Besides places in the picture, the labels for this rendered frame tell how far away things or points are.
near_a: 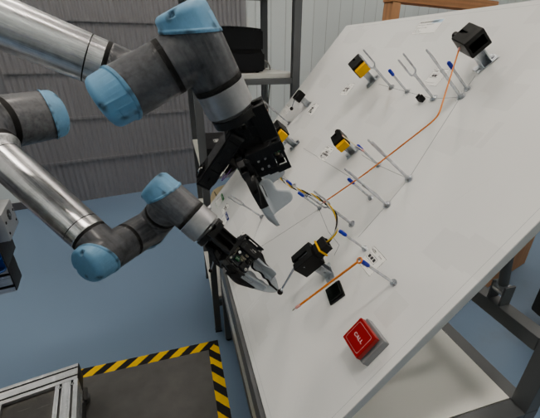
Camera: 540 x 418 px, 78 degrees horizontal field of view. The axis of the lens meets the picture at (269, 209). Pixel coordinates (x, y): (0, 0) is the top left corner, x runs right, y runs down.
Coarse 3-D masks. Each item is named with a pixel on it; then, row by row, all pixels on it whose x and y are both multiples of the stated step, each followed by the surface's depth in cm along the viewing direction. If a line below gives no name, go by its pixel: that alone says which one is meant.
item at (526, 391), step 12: (504, 288) 78; (480, 300) 85; (492, 300) 82; (504, 300) 80; (492, 312) 82; (504, 312) 79; (516, 312) 78; (504, 324) 79; (516, 324) 76; (528, 324) 75; (516, 336) 76; (528, 336) 73; (528, 372) 74; (528, 384) 75; (516, 396) 78; (528, 396) 75; (528, 408) 76
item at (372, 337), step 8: (360, 320) 59; (352, 328) 59; (360, 328) 58; (368, 328) 57; (344, 336) 60; (352, 336) 59; (360, 336) 57; (368, 336) 56; (376, 336) 56; (352, 344) 58; (360, 344) 56; (368, 344) 55; (360, 352) 56
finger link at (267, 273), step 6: (258, 258) 76; (252, 264) 76; (258, 264) 75; (264, 264) 76; (258, 270) 75; (264, 270) 76; (270, 270) 73; (264, 276) 76; (270, 276) 76; (270, 282) 76; (276, 282) 76; (276, 288) 76
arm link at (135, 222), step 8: (144, 208) 72; (136, 216) 71; (144, 216) 71; (128, 224) 68; (136, 224) 69; (144, 224) 70; (152, 224) 70; (144, 232) 69; (152, 232) 71; (160, 232) 72; (144, 240) 69; (152, 240) 71; (160, 240) 75; (144, 248) 70; (152, 248) 78
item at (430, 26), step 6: (438, 18) 93; (444, 18) 91; (420, 24) 99; (426, 24) 96; (432, 24) 94; (438, 24) 92; (414, 30) 100; (420, 30) 97; (426, 30) 95; (432, 30) 93
